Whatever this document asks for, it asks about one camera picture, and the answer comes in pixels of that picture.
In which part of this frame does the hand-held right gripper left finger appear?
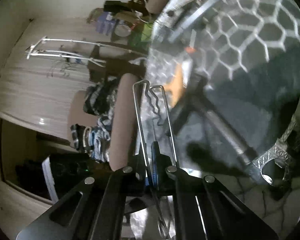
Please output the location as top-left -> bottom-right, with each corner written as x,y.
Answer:
16,152 -> 153,240

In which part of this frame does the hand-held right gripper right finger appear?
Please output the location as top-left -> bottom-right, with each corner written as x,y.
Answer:
151,141 -> 280,240

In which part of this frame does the black electronic device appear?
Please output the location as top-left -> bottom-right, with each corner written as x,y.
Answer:
41,154 -> 97,202

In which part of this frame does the striped cloth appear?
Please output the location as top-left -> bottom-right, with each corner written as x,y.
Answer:
70,79 -> 122,163

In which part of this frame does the grey metal shaft tool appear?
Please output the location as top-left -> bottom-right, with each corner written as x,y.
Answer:
190,75 -> 259,180

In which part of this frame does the green cloth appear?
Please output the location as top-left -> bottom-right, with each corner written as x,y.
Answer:
130,22 -> 154,51

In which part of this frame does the round patterned plate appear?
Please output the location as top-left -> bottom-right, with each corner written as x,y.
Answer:
114,24 -> 131,37

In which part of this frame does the white metal rack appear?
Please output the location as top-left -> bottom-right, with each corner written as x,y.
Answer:
25,36 -> 108,67

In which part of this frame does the grey honeycomb patterned mat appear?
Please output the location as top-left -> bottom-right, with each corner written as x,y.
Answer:
145,0 -> 300,240

